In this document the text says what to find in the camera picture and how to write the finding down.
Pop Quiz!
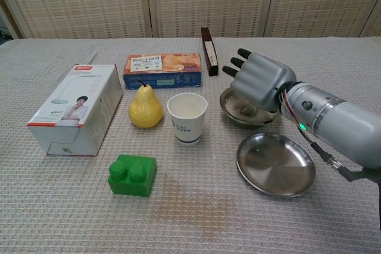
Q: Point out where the white paper cup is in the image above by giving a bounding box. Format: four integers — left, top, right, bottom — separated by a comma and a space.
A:
166, 93, 208, 145

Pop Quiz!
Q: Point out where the empty steel plate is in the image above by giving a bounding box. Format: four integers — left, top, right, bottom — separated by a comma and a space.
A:
236, 132, 317, 197

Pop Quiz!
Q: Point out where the green toy building block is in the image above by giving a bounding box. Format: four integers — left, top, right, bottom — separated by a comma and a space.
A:
107, 154, 158, 198

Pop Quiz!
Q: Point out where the dark red narrow box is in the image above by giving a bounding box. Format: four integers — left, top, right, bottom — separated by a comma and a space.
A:
200, 26, 220, 77

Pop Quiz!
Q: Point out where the yellow pear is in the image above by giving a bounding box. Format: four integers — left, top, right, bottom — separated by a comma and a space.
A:
128, 80, 164, 129

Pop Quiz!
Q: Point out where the black and silver right hand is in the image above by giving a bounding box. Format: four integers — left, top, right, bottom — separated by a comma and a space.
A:
221, 47, 298, 112

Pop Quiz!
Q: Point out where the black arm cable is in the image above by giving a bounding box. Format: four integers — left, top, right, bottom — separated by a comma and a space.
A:
299, 128, 381, 183

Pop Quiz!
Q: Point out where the steel bowl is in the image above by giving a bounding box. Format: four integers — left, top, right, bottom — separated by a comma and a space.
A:
219, 87, 282, 131

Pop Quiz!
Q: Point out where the orange and blue cookie box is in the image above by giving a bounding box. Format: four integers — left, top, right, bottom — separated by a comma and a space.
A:
123, 52, 204, 90

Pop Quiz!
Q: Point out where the beige woven tablecloth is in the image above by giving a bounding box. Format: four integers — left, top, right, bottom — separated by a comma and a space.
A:
0, 37, 381, 254

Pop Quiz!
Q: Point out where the white desk lamp box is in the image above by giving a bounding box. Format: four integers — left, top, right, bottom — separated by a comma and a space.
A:
26, 64, 124, 157

